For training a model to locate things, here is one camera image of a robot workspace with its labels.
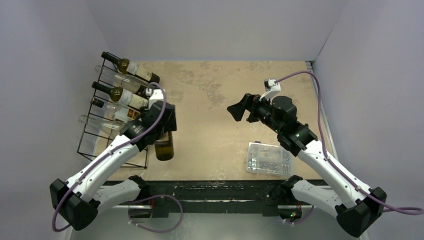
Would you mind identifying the clear square bottle gold cap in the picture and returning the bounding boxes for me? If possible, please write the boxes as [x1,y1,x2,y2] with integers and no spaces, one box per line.
[90,97,141,123]

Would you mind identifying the tall clear glass bottle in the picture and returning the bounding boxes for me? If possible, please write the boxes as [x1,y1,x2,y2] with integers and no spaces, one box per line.
[78,114,126,138]

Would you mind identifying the dark open-neck wine bottle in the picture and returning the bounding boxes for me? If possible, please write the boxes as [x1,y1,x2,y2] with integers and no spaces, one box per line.
[91,81,149,110]

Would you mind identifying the clear glass black-label bottle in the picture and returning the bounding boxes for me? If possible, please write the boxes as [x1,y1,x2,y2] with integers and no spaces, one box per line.
[94,65,148,98]

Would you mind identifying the dark green labelled wine bottle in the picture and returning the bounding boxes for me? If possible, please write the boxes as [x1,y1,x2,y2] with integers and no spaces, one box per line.
[101,51,160,84]

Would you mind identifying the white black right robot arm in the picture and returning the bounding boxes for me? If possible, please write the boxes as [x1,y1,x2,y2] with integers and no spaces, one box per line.
[227,93,387,238]

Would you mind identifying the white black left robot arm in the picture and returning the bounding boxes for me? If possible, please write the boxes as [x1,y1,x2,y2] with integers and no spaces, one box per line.
[49,100,177,233]

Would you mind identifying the clear plastic screw box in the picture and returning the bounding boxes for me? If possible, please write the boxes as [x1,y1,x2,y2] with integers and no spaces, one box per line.
[246,141,295,177]

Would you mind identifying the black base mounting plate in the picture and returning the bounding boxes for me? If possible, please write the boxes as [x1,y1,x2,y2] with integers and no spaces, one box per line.
[122,179,311,221]

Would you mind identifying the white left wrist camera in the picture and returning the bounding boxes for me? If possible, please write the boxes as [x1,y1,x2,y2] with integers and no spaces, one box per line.
[145,88,164,109]

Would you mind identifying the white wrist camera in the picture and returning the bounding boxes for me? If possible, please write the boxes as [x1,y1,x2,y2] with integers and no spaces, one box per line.
[259,78,281,101]
[145,88,164,109]

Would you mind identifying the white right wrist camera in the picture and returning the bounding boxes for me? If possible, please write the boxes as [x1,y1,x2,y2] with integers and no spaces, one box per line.
[259,78,281,101]

